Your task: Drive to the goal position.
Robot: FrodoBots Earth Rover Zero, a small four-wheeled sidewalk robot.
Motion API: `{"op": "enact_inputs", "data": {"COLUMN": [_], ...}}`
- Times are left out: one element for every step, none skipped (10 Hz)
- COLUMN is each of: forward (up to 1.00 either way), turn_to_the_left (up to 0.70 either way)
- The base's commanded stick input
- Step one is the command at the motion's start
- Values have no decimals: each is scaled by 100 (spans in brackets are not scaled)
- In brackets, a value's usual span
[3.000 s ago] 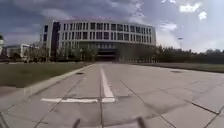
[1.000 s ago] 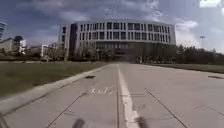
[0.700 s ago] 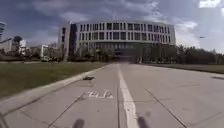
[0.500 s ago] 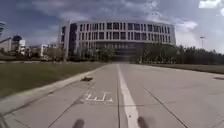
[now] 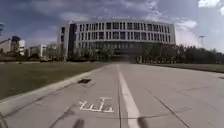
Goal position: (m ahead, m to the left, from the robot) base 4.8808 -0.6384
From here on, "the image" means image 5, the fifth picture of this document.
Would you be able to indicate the row of small trees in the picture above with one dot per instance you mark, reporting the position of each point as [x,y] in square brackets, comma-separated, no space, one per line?
[83,54]

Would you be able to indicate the dark drain grate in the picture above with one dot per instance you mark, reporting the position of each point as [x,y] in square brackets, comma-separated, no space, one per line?
[221,77]
[84,81]

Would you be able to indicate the large curved pale building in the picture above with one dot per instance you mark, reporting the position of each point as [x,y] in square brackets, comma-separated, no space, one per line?
[123,33]

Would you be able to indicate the white painted line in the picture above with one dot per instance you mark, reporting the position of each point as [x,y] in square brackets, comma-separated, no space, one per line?
[128,100]

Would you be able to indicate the robot's own part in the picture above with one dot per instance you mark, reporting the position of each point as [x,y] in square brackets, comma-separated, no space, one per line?
[78,123]
[143,123]

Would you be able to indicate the grey concrete slab road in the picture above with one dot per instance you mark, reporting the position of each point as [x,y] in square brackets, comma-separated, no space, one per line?
[173,96]

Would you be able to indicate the row of dark trees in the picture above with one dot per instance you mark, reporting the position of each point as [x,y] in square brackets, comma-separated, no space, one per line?
[186,55]

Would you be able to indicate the grass field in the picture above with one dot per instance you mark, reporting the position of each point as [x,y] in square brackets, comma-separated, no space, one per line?
[36,76]

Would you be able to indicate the pale concrete kerb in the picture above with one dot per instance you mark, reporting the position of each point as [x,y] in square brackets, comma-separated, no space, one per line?
[40,94]

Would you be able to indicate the floodlight pole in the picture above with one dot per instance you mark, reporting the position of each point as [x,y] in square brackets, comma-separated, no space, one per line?
[202,41]

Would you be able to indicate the low pale buildings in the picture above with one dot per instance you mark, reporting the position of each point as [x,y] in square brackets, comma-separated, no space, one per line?
[20,50]

